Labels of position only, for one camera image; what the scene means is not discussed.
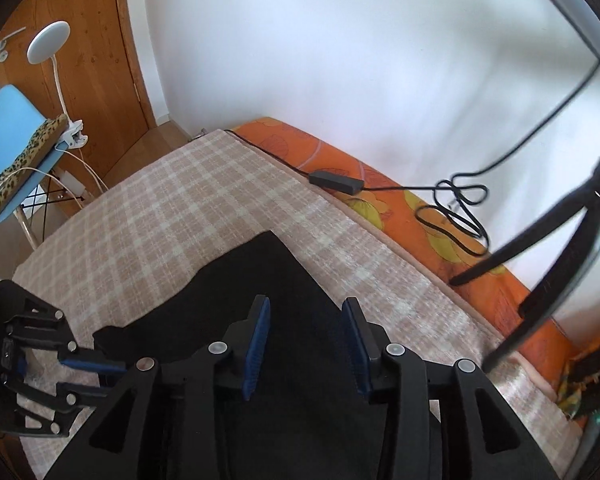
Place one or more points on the beige checked blanket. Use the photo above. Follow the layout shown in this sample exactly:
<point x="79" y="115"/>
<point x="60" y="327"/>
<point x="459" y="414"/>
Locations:
<point x="180" y="200"/>

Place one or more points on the orange floral bed sheet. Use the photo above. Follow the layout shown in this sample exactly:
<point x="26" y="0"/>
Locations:
<point x="420" y="195"/>

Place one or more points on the light blue chair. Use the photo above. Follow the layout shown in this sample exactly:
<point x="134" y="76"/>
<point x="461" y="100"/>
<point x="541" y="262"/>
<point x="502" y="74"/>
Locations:
<point x="10" y="125"/>

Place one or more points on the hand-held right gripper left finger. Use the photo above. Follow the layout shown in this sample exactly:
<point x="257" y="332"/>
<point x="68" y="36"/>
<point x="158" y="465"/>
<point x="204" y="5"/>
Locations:
<point x="258" y="345"/>

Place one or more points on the white clip lamp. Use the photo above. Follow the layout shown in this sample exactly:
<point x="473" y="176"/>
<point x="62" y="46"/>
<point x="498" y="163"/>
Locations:
<point x="55" y="60"/>

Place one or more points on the colourful cloth pile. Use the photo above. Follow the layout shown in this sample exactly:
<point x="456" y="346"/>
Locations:
<point x="592" y="370"/>

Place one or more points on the wooden door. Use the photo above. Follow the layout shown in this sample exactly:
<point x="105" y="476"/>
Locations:
<point x="75" y="70"/>

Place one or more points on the black tripod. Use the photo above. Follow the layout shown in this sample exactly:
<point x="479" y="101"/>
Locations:
<point x="555" y="260"/>

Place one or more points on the leopard print cushion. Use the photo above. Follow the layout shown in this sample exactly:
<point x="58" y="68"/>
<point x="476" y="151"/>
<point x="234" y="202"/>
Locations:
<point x="22" y="160"/>

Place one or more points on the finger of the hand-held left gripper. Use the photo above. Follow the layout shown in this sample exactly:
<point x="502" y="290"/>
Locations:
<point x="80" y="391"/>
<point x="92" y="364"/>

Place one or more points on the black power adapter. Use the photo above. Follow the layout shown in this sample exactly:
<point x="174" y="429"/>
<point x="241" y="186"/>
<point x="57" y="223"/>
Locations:
<point x="336" y="180"/>

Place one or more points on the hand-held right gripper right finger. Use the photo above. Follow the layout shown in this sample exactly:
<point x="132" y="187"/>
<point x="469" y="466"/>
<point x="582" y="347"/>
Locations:
<point x="355" y="345"/>

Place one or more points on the black pants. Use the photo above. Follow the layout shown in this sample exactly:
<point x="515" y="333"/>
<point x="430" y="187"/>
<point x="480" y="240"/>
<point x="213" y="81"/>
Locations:
<point x="260" y="280"/>

